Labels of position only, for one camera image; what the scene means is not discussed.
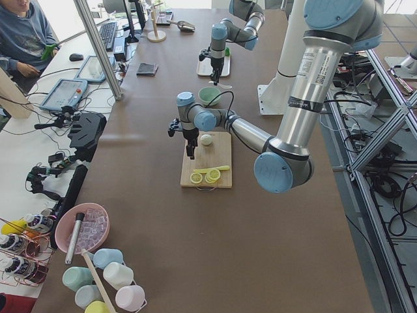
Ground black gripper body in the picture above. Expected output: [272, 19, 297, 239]
[182, 128, 198, 147]
[210, 57, 223, 72]

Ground white ceramic soup spoon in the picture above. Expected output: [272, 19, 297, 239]
[208, 81, 233, 90]

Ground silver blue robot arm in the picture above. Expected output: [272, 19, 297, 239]
[199, 1, 265, 85]
[168, 1, 384, 193]

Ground mint green bowl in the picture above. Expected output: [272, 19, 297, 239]
[198, 87, 221, 106]

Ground pink bowl with ice cubes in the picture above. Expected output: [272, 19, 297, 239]
[55, 203, 110, 254]

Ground cream rabbit serving tray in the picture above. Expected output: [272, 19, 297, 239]
[196, 55, 231, 77]

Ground bamboo cutting board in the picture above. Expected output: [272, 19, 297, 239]
[180, 131, 233, 188]

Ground single lemon slice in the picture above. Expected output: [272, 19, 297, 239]
[190, 172, 203, 184]

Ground stacked lemon slices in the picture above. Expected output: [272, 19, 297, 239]
[205, 170, 221, 184]

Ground yellow plastic knife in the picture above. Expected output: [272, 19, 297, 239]
[193, 165, 230, 173]

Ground wooden mug stand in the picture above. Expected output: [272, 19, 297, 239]
[147, 1, 166, 42]

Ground grey folded cloth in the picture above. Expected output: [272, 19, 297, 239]
[136, 63, 159, 76]

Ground dark small tray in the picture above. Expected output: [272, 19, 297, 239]
[156, 11, 173, 26]

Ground black plastic device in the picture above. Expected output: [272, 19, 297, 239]
[68, 112, 107, 162]

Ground black keyboard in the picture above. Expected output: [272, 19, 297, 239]
[98, 22, 117, 52]

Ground black long bar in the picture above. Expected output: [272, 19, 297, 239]
[50, 164, 88, 250]

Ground rear teach pendant tablet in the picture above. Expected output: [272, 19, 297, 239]
[74, 55, 106, 83]

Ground teach pendant tablet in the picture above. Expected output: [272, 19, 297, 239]
[39, 79, 88, 112]
[74, 55, 106, 83]

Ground metal cylinder tool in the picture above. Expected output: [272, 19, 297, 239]
[65, 213, 85, 265]

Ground front teach pendant tablet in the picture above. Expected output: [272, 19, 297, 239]
[39, 79, 88, 112]

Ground black computer mouse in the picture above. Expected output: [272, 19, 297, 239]
[69, 53, 84, 62]

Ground light blue plastic cup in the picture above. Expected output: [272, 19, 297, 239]
[93, 248, 124, 269]

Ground white plastic cup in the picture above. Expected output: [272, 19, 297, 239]
[103, 262, 134, 290]

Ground pink plastic cup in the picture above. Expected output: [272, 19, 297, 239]
[115, 285, 146, 312]

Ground mint green plastic cup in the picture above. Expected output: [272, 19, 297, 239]
[62, 267, 93, 292]

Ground pale blue plastic cup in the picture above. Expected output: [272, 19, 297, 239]
[74, 285, 103, 309]

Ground wooden stick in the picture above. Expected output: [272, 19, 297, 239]
[81, 248, 116, 313]

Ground yellow plastic cup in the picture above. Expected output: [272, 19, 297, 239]
[84, 301, 109, 313]

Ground person in blue hoodie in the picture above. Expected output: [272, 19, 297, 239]
[1, 1, 59, 78]

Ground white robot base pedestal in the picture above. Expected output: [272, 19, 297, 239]
[258, 0, 308, 115]

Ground aluminium frame post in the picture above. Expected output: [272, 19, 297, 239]
[73, 0, 122, 100]

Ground aluminium frame rail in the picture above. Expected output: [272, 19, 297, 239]
[320, 43, 416, 312]

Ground copper wire bottle rack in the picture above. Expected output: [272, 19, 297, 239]
[1, 218, 53, 287]

